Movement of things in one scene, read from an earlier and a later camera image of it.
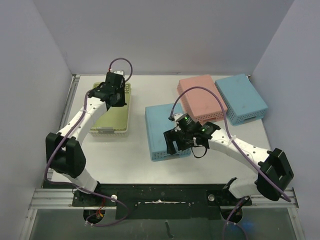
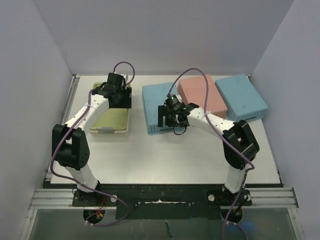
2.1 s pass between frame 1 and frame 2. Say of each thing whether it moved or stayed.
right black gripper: moved
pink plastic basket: stayed
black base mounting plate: stayed
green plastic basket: stayed
